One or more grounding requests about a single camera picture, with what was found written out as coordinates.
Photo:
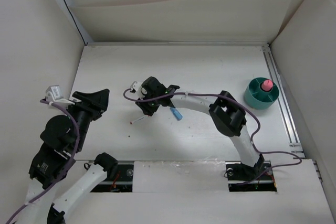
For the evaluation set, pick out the red capped white pen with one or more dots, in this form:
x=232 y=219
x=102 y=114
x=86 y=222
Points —
x=138 y=119

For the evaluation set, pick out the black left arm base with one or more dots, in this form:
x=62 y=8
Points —
x=121 y=182

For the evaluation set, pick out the teal round divided container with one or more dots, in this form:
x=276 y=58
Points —
x=258 y=99

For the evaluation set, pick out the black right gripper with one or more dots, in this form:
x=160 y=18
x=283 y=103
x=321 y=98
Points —
x=148 y=110

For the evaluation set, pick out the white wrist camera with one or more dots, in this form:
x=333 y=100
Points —
x=53 y=93
x=135 y=87

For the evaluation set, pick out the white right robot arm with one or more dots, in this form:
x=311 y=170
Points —
x=227 y=114

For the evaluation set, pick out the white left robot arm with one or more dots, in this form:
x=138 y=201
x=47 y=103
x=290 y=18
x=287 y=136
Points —
x=49 y=167

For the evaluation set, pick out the aluminium side rail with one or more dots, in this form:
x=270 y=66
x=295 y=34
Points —
x=289 y=125

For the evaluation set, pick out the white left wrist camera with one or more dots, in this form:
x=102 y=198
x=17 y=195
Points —
x=53 y=93

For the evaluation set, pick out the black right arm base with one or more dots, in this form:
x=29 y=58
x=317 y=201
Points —
x=243 y=179

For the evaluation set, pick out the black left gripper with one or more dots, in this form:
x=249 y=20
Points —
x=98 y=99

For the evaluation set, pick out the pink rubber eraser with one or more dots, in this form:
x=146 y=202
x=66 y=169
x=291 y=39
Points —
x=267 y=85

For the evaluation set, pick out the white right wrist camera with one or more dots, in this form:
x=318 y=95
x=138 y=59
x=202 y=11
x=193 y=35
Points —
x=135 y=87

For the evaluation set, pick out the blue highlighter marker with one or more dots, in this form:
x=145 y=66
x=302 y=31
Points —
x=176 y=114

